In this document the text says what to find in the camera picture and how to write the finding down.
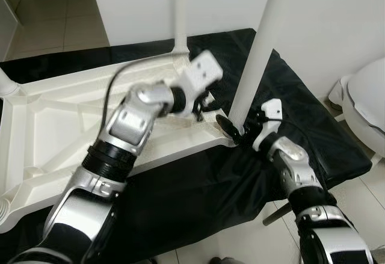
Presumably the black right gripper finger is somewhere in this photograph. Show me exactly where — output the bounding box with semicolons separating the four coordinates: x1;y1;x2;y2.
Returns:
215;117;243;140

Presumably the white plastic children table top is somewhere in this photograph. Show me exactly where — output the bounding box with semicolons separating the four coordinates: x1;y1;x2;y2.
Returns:
0;51;238;235

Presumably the black table cloth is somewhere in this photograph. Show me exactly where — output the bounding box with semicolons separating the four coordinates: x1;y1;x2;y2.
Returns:
0;28;375;263

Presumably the white plastic chair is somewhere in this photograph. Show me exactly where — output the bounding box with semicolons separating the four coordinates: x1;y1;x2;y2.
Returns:
328;60;385;156

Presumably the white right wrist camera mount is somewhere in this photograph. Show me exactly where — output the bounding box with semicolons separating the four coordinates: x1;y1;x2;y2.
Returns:
253;99;283;152

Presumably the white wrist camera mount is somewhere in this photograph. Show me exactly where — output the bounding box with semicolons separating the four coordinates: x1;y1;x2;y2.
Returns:
180;51;224;99
253;99;283;152

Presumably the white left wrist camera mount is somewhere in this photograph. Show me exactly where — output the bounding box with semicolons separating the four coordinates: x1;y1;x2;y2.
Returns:
180;51;224;99

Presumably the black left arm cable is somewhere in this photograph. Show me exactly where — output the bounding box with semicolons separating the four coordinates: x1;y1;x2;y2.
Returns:
102;60;181;132

